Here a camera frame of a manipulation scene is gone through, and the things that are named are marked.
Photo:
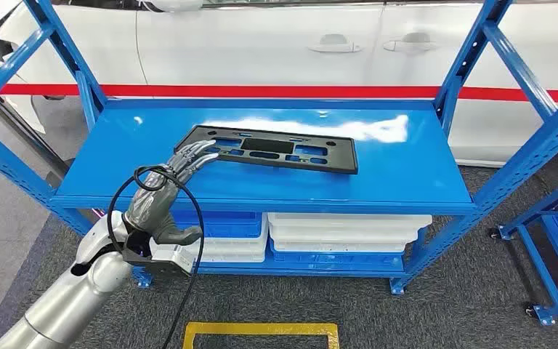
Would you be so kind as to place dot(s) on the white car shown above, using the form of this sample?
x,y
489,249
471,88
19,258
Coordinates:
x,y
259,48

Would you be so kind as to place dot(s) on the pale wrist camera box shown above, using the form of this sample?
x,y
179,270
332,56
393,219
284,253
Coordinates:
x,y
173,257

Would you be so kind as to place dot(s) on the blue steel shelf rack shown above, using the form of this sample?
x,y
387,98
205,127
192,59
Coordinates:
x,y
380,183

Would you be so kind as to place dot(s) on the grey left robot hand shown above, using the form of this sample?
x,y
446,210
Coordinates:
x,y
156,202

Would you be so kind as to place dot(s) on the blue wheeled rack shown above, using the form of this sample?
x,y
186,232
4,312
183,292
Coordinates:
x,y
548,289

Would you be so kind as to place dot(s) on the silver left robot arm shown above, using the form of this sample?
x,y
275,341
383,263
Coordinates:
x,y
67,298

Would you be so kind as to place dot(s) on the black plastic plate part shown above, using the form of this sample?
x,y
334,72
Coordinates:
x,y
341,154

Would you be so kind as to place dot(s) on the chrome stanchion post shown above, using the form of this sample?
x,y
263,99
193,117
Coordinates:
x,y
60,179

